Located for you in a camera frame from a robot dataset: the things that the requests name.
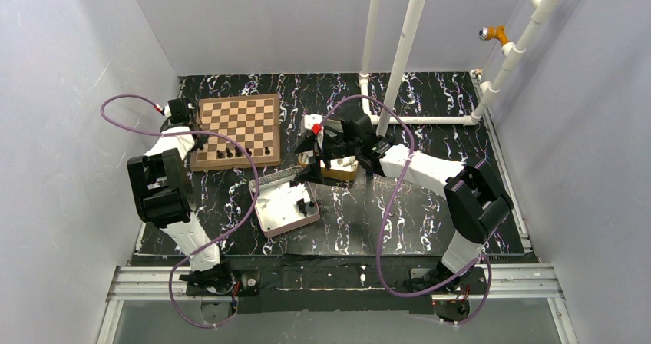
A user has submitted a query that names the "gold-rimmed tin tray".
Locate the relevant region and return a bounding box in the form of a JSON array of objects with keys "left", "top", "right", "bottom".
[{"left": 320, "top": 159, "right": 359, "bottom": 181}]

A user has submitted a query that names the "pink-rimmed silver tin tray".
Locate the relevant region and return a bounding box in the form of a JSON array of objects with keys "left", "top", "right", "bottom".
[{"left": 249, "top": 165, "right": 320, "bottom": 238}]

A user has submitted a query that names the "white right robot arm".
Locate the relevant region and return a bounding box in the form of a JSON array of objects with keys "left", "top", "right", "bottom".
[{"left": 295, "top": 114, "right": 514, "bottom": 273}]

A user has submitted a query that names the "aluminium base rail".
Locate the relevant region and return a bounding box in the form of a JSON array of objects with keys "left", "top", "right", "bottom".
[{"left": 97, "top": 263, "right": 577, "bottom": 343}]

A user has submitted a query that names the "white PVC pipe frame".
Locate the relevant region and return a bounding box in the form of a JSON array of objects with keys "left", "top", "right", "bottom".
[{"left": 358, "top": 0, "right": 561, "bottom": 126}]

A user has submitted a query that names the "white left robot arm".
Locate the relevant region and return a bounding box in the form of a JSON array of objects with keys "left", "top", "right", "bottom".
[{"left": 127, "top": 99, "right": 228, "bottom": 280}]

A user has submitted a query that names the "black chess bishop piece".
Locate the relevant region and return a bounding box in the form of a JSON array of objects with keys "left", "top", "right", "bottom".
[{"left": 296, "top": 198, "right": 308, "bottom": 217}]

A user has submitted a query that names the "wooden chess board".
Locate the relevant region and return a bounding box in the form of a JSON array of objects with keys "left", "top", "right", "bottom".
[{"left": 190, "top": 93, "right": 281, "bottom": 171}]

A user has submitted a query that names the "white chess pieces cluster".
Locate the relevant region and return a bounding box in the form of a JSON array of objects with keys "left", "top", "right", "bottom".
[{"left": 337, "top": 157, "right": 358, "bottom": 171}]

